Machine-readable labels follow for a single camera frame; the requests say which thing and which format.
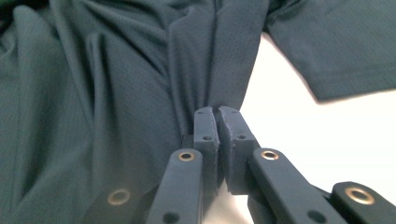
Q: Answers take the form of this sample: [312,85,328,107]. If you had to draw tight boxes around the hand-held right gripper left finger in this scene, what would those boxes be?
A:
[180,105,221,200]

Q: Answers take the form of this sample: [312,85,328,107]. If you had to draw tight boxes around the dark mesh garment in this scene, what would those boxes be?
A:
[0,0,396,224]

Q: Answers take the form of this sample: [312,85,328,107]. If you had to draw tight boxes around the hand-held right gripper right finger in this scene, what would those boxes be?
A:
[218,105,262,196]

